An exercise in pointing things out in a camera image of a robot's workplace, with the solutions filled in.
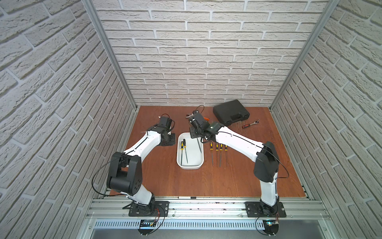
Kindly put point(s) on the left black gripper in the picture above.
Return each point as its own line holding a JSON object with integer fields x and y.
{"x": 168, "y": 140}

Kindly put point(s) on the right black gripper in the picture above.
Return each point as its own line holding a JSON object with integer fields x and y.
{"x": 192, "y": 131}

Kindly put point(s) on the yellow black file two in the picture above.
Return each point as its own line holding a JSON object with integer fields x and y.
{"x": 185, "y": 149}

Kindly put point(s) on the yellow black file seven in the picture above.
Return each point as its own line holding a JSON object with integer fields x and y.
{"x": 211, "y": 152}

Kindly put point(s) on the yellow black file six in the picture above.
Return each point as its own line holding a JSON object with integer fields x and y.
{"x": 216, "y": 150}

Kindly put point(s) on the yellow black file one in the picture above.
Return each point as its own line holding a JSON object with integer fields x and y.
{"x": 182, "y": 148}

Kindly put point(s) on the white plastic storage box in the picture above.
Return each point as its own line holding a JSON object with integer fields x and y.
{"x": 195, "y": 158}

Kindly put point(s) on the yellow black file four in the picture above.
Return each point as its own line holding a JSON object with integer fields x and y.
{"x": 226, "y": 154}

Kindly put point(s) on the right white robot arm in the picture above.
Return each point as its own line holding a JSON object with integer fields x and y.
{"x": 263, "y": 154}

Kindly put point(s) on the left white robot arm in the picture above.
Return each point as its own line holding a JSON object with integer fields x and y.
{"x": 125, "y": 171}

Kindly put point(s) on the black plastic tool case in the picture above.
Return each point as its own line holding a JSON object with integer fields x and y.
{"x": 230, "y": 112}

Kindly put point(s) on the orange black pliers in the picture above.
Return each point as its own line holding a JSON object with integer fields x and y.
{"x": 206, "y": 118}

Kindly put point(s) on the left controller board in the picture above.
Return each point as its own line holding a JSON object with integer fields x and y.
{"x": 147, "y": 226}

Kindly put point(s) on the controller board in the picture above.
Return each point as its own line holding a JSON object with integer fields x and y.
{"x": 147, "y": 226}
{"x": 271, "y": 227}

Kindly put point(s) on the right controller board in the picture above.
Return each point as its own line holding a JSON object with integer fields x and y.
{"x": 271, "y": 227}

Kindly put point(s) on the red handled ratchet wrench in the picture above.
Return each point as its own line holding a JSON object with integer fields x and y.
{"x": 250, "y": 124}

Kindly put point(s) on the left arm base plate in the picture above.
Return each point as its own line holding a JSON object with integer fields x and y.
{"x": 160, "y": 208}

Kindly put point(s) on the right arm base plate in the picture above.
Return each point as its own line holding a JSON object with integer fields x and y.
{"x": 260, "y": 209}

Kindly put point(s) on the aluminium front rail frame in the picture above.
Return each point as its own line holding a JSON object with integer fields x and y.
{"x": 206, "y": 213}

